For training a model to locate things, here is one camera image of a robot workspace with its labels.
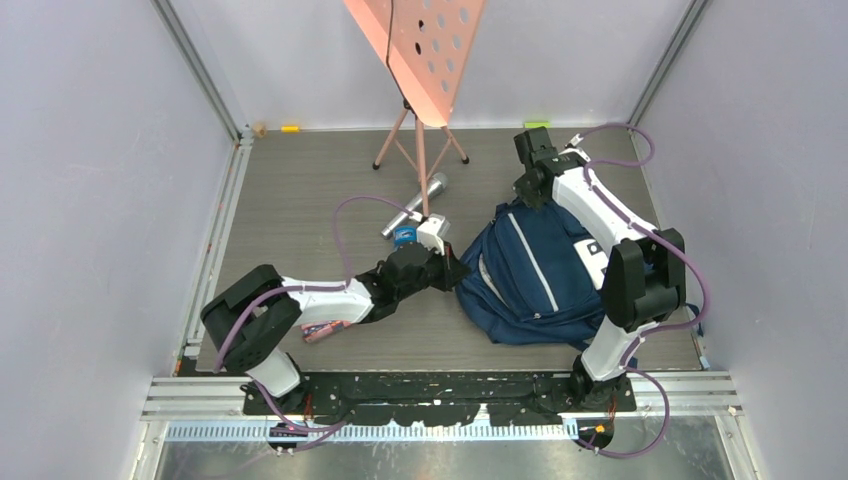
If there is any navy blue student backpack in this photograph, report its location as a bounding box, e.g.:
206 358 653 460
455 199 607 352

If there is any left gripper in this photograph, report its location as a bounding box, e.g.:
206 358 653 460
396 240 469 303

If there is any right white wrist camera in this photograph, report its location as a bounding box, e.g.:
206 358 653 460
559 133 591 165

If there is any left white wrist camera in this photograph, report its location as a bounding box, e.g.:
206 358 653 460
410 212 450 256

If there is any small wooden block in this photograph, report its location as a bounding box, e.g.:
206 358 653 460
251 122 268 139

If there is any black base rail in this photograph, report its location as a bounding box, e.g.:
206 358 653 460
276 371 636 427

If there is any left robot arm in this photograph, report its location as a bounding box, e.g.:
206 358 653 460
201 242 471 414

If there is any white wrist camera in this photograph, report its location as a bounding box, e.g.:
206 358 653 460
410 212 450 256
559 133 591 165

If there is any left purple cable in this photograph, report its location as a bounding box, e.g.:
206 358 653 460
211 194 425 453

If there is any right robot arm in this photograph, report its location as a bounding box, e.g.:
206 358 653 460
513 127 687 411

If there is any pink music stand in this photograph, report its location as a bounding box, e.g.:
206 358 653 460
344 0 487 216

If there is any silver microphone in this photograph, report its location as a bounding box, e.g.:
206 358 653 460
381 172 449 239

